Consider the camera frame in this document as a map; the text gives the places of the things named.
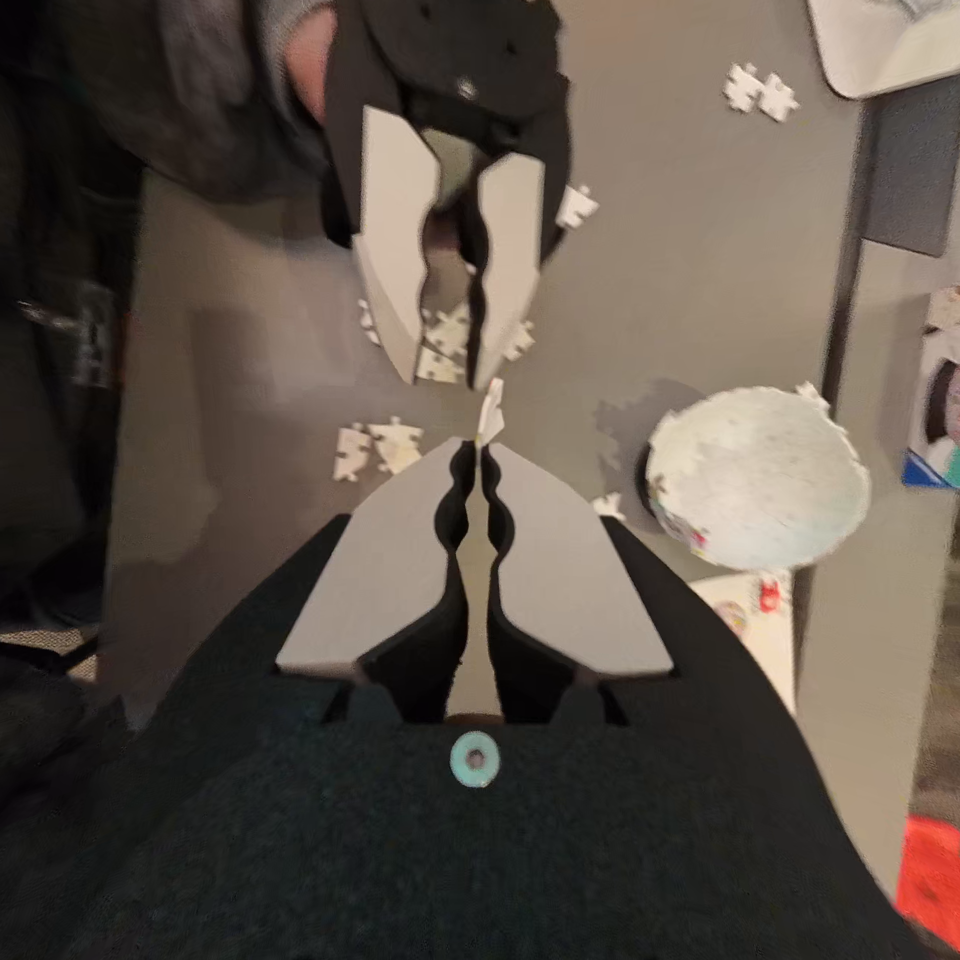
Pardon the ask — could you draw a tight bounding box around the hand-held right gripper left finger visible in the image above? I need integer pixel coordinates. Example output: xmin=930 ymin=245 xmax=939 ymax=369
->
xmin=275 ymin=437 xmax=481 ymax=725

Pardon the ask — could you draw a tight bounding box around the red storage bin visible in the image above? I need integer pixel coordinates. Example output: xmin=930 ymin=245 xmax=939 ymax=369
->
xmin=896 ymin=816 xmax=960 ymax=942

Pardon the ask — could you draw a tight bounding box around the person's left hand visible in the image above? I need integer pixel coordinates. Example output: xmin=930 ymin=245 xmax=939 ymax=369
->
xmin=285 ymin=11 xmax=336 ymax=125

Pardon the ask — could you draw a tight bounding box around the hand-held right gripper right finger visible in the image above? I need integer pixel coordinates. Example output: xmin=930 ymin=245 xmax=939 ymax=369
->
xmin=480 ymin=442 xmax=674 ymax=727

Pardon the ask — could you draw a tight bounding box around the person's dark clothing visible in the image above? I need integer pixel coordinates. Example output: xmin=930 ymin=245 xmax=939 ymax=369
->
xmin=0 ymin=0 xmax=162 ymax=631

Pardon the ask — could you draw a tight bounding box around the colourful puzzle box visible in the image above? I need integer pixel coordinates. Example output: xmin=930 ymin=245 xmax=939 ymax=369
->
xmin=900 ymin=285 xmax=960 ymax=490

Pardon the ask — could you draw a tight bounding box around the printed instruction sheet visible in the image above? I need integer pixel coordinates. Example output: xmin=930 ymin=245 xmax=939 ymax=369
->
xmin=688 ymin=568 xmax=798 ymax=717

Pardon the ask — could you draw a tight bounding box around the colourful 3D puzzle ball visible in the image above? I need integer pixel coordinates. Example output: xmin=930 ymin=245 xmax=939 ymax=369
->
xmin=643 ymin=381 xmax=873 ymax=573

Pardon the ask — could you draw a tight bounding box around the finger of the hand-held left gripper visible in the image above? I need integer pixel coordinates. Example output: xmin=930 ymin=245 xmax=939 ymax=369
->
xmin=352 ymin=105 xmax=444 ymax=387
xmin=459 ymin=150 xmax=547 ymax=391

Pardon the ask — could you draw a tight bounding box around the white rounded tray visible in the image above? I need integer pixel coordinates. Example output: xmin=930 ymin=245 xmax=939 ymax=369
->
xmin=806 ymin=0 xmax=960 ymax=100

